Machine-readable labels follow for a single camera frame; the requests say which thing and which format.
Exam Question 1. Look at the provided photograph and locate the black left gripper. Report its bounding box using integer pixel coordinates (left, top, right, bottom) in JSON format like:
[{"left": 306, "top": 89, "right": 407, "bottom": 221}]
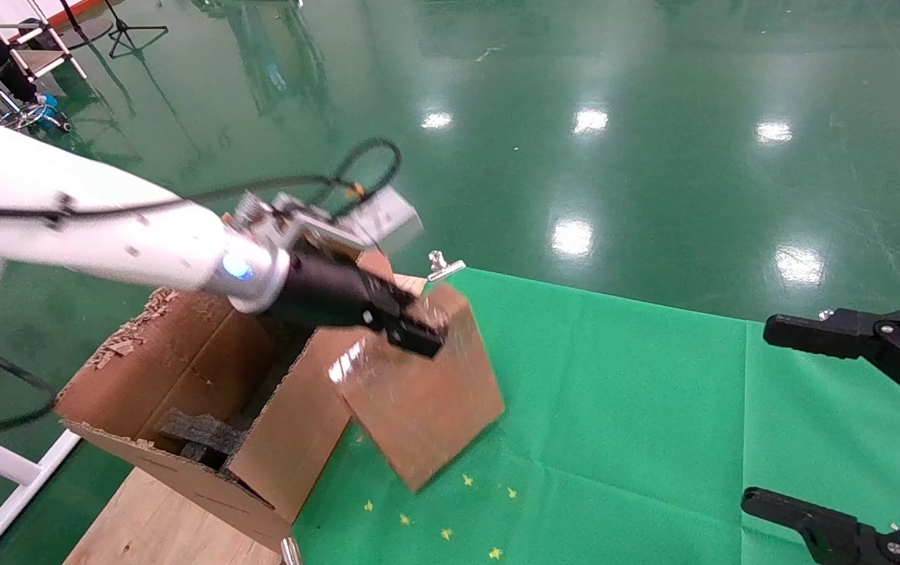
[{"left": 264, "top": 250, "right": 448, "bottom": 359}]

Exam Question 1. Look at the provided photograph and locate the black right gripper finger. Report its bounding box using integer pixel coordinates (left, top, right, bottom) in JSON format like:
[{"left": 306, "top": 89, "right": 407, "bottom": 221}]
[
  {"left": 763, "top": 304, "right": 900, "bottom": 421},
  {"left": 741, "top": 487, "right": 900, "bottom": 565}
]

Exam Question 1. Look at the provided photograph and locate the large open cardboard carton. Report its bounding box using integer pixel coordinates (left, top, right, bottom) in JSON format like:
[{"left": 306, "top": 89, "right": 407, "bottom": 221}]
[{"left": 53, "top": 212, "right": 428, "bottom": 552}]

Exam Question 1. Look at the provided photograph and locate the green cloth mat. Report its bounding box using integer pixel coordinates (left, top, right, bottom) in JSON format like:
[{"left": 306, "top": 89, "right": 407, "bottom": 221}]
[{"left": 293, "top": 267, "right": 900, "bottom": 565}]

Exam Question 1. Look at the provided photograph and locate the black foam block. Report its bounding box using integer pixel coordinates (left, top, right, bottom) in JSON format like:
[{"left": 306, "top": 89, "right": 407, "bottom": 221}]
[{"left": 158, "top": 407, "right": 247, "bottom": 469}]

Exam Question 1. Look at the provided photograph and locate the light brown flat board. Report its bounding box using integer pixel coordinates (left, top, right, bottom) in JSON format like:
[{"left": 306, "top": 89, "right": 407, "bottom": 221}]
[{"left": 65, "top": 467, "right": 295, "bottom": 565}]

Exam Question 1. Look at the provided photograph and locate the black tripod microphone stand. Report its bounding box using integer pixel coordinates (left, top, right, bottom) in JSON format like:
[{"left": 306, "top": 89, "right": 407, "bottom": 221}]
[{"left": 104, "top": 0, "right": 170, "bottom": 60}]

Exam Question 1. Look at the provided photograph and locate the white pipe rack cart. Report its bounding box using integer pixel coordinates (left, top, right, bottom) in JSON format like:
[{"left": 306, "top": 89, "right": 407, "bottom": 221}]
[{"left": 0, "top": 418, "right": 83, "bottom": 565}]

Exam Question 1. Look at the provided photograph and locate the black curved pole stand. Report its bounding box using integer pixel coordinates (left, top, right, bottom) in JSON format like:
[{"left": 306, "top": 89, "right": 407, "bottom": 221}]
[{"left": 59, "top": 0, "right": 115, "bottom": 50}]

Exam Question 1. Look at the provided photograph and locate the wheeled metal stool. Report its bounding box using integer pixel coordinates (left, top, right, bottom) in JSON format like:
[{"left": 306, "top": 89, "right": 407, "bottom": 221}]
[{"left": 0, "top": 78, "right": 73, "bottom": 133}]

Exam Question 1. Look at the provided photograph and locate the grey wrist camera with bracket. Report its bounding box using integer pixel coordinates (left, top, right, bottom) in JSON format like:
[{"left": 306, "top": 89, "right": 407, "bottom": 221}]
[{"left": 234, "top": 186, "right": 424, "bottom": 254}]

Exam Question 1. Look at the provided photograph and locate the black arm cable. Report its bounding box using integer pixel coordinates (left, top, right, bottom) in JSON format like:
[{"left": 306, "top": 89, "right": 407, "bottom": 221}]
[{"left": 0, "top": 139, "right": 403, "bottom": 224}]

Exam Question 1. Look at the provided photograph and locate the white pipe frame table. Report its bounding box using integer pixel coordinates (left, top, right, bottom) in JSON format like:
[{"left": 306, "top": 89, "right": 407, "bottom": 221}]
[{"left": 0, "top": 0, "right": 90, "bottom": 115}]

